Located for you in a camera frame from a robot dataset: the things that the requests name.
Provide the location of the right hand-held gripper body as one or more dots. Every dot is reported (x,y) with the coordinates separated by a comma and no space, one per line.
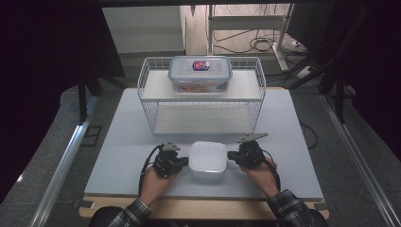
(250,154)

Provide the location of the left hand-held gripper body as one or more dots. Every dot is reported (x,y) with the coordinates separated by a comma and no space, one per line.
(165,160)

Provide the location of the white square plastic container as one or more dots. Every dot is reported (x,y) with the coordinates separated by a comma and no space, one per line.
(208,160)

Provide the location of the clear food container blue lid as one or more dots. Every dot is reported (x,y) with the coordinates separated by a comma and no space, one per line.
(200,74)

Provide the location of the person's left hand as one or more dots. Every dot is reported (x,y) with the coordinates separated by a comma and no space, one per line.
(154,186)

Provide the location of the person's right hand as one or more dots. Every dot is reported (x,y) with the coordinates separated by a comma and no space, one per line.
(261,179)

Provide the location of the light grey table board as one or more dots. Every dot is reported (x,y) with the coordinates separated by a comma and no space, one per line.
(126,151)

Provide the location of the wooden table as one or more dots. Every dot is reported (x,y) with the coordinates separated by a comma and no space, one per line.
(201,209)

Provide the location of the white power strip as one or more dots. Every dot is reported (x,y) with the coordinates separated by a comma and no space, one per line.
(305,72)

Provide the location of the black metal stand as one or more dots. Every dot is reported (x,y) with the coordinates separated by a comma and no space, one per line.
(339,94)
(85,94)

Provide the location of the white cabinet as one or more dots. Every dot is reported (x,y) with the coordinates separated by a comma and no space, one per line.
(143,30)

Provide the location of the aluminium rail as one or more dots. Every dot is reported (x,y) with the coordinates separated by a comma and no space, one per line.
(362,164)
(60,170)

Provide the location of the white metal desk frame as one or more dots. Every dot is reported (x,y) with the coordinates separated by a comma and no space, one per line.
(246,22)

